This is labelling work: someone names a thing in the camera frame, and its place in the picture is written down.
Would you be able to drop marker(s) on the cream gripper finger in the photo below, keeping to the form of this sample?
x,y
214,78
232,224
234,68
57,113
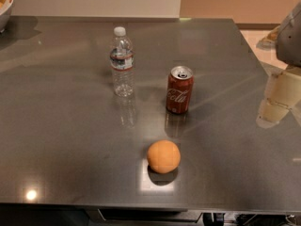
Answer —
x,y
282,95

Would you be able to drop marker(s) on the orange fruit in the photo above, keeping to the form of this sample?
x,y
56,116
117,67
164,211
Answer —
x,y
163,156

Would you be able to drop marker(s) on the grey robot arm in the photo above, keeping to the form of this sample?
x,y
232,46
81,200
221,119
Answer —
x,y
288,43

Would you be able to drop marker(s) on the red coke can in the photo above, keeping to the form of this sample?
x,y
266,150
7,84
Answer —
x,y
179,89

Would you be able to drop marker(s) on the clear plastic water bottle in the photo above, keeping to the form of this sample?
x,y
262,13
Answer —
x,y
122,63

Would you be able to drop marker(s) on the silver metal bowl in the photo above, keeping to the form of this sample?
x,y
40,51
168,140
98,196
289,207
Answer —
x,y
5,12

